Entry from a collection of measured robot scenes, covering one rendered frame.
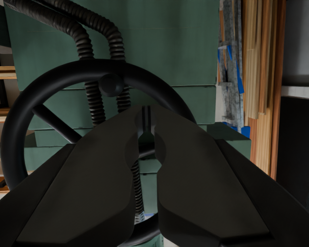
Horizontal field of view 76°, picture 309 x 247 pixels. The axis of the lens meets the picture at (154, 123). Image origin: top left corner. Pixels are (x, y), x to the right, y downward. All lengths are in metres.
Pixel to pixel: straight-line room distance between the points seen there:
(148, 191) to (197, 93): 0.24
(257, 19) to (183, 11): 1.42
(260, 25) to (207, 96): 1.44
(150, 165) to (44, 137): 0.26
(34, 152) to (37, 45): 0.24
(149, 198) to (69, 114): 0.26
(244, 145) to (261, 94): 1.33
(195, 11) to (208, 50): 0.08
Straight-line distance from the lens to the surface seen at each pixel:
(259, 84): 1.85
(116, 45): 0.33
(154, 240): 0.76
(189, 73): 0.46
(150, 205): 0.43
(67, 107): 0.49
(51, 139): 0.52
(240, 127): 1.39
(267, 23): 1.83
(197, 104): 0.46
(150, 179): 0.40
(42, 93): 0.30
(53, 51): 0.49
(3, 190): 3.23
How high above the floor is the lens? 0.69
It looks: 12 degrees up
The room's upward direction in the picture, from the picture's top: 178 degrees clockwise
